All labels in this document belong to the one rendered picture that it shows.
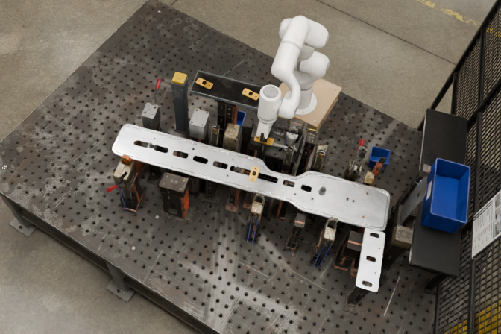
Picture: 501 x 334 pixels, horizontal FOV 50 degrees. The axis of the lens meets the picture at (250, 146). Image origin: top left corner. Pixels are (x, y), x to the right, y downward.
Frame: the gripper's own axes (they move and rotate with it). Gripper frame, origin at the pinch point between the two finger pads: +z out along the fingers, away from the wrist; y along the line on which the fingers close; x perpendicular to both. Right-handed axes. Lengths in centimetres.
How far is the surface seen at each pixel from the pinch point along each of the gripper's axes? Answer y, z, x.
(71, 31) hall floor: -122, 124, -194
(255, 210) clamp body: 23.1, 26.2, 5.3
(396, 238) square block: 13, 26, 70
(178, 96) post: -23, 24, -53
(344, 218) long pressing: 10, 32, 46
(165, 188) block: 27, 27, -38
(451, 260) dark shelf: 14, 30, 96
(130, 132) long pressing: 3, 29, -67
